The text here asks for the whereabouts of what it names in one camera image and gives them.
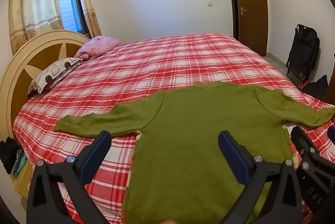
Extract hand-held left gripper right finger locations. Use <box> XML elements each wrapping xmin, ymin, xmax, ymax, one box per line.
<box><xmin>218</xmin><ymin>131</ymin><xmax>304</xmax><ymax>224</ymax></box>

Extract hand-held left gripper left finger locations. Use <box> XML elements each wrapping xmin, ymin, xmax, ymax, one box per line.
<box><xmin>27</xmin><ymin>130</ymin><xmax>112</xmax><ymax>224</ymax></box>

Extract green knit sweater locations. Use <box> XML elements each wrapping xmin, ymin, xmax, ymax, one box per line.
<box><xmin>54</xmin><ymin>82</ymin><xmax>335</xmax><ymax>224</ymax></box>

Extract black clothes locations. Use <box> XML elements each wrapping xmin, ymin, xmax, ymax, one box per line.
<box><xmin>0</xmin><ymin>136</ymin><xmax>21</xmax><ymax>175</ymax></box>

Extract dark bag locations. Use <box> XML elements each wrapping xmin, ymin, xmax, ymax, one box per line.
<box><xmin>301</xmin><ymin>75</ymin><xmax>329</xmax><ymax>100</ymax></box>

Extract teal cloth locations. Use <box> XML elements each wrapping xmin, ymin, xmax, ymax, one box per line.
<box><xmin>12</xmin><ymin>150</ymin><xmax>27</xmax><ymax>178</ymax></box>

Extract wooden nightstand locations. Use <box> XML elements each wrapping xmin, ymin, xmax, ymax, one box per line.
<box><xmin>14</xmin><ymin>161</ymin><xmax>34</xmax><ymax>200</ymax></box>

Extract brown patterned white pillow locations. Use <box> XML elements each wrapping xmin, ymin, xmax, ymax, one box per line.
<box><xmin>27</xmin><ymin>57</ymin><xmax>83</xmax><ymax>96</ymax></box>

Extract pink pillow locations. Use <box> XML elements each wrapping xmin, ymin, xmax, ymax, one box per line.
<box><xmin>74</xmin><ymin>36</ymin><xmax>121</xmax><ymax>60</ymax></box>

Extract cream and brown headboard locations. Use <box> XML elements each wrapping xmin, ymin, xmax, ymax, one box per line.
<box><xmin>0</xmin><ymin>29</ymin><xmax>91</xmax><ymax>200</ymax></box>

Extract red plaid bed sheet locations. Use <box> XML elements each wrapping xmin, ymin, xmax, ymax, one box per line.
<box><xmin>13</xmin><ymin>33</ymin><xmax>335</xmax><ymax>224</ymax></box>

